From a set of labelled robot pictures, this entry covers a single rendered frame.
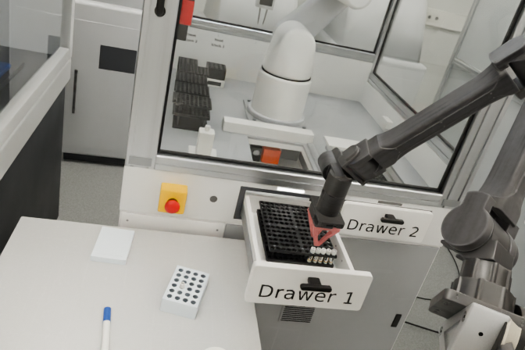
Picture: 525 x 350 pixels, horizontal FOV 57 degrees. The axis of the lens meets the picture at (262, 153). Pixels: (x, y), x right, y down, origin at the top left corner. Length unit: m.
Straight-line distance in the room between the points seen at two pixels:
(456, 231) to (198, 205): 0.81
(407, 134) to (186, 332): 0.65
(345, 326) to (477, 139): 0.78
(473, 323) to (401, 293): 1.06
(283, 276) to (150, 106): 0.53
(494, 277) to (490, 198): 0.12
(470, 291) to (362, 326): 1.11
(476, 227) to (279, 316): 1.04
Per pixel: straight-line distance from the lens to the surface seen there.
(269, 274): 1.14
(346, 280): 1.20
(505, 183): 0.87
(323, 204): 1.15
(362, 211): 1.49
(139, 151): 1.33
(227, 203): 1.41
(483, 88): 1.04
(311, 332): 1.81
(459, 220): 0.83
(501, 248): 0.81
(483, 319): 0.74
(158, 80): 1.26
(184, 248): 1.39
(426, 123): 1.06
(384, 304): 1.80
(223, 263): 1.37
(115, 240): 1.36
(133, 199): 1.41
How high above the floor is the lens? 1.61
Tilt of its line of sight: 25 degrees down
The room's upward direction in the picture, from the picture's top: 14 degrees clockwise
